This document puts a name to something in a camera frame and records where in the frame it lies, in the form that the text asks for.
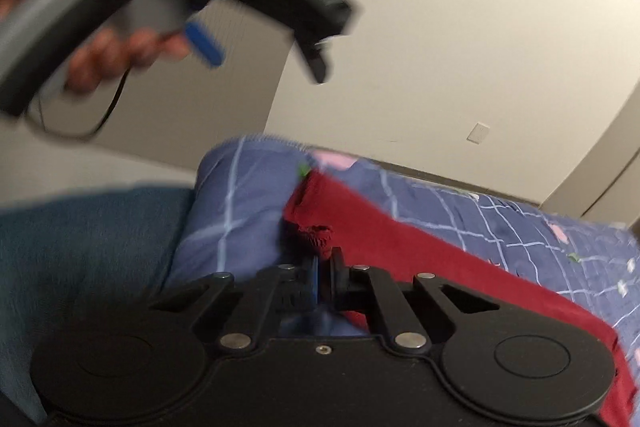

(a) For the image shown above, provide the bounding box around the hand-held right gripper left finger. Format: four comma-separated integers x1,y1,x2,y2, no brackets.
149,254,325,353

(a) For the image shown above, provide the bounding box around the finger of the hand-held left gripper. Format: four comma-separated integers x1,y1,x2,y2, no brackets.
182,21,227,70
292,32,335,85

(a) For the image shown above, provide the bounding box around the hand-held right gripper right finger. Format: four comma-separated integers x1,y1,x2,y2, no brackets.
325,247,502,354

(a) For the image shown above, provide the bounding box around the dark red garment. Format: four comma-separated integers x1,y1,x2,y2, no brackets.
282,169,640,427

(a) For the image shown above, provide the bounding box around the blue checked floral blanket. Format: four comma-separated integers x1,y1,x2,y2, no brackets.
162,136,640,358

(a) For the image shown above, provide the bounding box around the blue jeans leg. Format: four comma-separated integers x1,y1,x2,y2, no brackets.
0,186,196,425

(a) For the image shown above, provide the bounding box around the beige door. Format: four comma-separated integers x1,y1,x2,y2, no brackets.
542,77,640,228

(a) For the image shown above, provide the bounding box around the black cable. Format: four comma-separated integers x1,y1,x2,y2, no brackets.
27,69,128,142

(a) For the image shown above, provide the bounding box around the white wall plate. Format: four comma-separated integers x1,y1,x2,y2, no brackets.
467,122,492,144

